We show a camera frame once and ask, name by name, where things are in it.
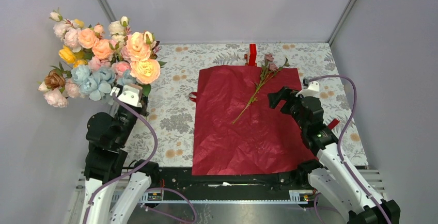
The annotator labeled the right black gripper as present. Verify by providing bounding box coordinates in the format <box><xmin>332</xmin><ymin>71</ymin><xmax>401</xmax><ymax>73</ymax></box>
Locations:
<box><xmin>267</xmin><ymin>86</ymin><xmax>313</xmax><ymax>131</ymax></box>

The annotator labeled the small blue bud stem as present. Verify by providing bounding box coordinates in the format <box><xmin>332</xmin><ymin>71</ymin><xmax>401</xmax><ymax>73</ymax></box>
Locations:
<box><xmin>232</xmin><ymin>53</ymin><xmax>290</xmax><ymax>124</ymax></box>

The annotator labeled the brown and red wrapping paper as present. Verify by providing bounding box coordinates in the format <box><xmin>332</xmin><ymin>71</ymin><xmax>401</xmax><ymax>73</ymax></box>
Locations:
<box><xmin>192</xmin><ymin>66</ymin><xmax>316</xmax><ymax>175</ymax></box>

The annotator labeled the peach rose stem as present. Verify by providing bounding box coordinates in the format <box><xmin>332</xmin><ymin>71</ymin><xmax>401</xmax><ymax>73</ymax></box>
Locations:
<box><xmin>123</xmin><ymin>31</ymin><xmax>167</xmax><ymax>97</ymax></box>

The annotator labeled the pink rose stem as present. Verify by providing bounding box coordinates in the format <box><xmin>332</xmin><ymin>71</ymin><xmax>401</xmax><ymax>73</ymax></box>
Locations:
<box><xmin>112</xmin><ymin>61</ymin><xmax>131</xmax><ymax>78</ymax></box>

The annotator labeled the light blue flower stem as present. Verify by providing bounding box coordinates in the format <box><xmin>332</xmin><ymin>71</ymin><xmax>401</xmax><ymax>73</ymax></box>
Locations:
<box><xmin>71</xmin><ymin>65</ymin><xmax>137</xmax><ymax>101</ymax></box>

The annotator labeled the brown rose stem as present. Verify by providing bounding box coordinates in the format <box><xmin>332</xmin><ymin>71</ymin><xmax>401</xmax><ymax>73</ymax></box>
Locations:
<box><xmin>44</xmin><ymin>62</ymin><xmax>72</xmax><ymax>90</ymax></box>

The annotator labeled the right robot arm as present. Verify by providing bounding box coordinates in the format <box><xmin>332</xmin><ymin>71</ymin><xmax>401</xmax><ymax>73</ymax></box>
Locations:
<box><xmin>268</xmin><ymin>87</ymin><xmax>401</xmax><ymax>223</ymax></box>

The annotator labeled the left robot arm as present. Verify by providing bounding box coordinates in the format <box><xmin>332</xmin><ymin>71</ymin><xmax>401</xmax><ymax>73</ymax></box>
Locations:
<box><xmin>79</xmin><ymin>97</ymin><xmax>148</xmax><ymax>223</ymax></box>

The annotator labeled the red toy block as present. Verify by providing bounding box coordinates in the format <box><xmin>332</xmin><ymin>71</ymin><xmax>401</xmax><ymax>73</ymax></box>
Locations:
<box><xmin>244</xmin><ymin>43</ymin><xmax>257</xmax><ymax>66</ymax></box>

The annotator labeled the floral patterned table mat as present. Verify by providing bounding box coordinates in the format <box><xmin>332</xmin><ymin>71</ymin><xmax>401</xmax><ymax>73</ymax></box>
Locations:
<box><xmin>147</xmin><ymin>43</ymin><xmax>352</xmax><ymax>167</ymax></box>

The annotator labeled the pastel rose bunch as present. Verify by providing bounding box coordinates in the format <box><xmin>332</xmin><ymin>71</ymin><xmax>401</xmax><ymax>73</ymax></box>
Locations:
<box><xmin>37</xmin><ymin>8</ymin><xmax>137</xmax><ymax>108</ymax></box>

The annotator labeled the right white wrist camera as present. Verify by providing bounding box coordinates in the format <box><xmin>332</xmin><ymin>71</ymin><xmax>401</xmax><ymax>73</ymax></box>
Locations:
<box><xmin>295</xmin><ymin>81</ymin><xmax>320</xmax><ymax>98</ymax></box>

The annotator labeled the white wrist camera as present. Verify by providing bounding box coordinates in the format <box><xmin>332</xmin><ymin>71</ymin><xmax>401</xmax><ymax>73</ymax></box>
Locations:
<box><xmin>295</xmin><ymin>81</ymin><xmax>320</xmax><ymax>98</ymax></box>
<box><xmin>110</xmin><ymin>84</ymin><xmax>143</xmax><ymax>108</ymax></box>

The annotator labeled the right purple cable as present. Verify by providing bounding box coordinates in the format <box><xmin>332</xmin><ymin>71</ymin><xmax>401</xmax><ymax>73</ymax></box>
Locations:
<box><xmin>303</xmin><ymin>74</ymin><xmax>393</xmax><ymax>224</ymax></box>

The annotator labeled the slotted white cable duct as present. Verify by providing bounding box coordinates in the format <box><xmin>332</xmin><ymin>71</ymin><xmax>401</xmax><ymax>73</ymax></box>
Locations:
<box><xmin>137</xmin><ymin>190</ymin><xmax>312</xmax><ymax>204</ymax></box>

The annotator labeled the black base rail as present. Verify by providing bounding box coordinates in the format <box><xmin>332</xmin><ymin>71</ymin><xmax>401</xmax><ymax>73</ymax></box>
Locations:
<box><xmin>151</xmin><ymin>167</ymin><xmax>317</xmax><ymax>200</ymax></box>

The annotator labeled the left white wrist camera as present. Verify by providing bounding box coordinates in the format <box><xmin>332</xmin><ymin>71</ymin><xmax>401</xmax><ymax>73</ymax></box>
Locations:
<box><xmin>110</xmin><ymin>84</ymin><xmax>143</xmax><ymax>108</ymax></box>

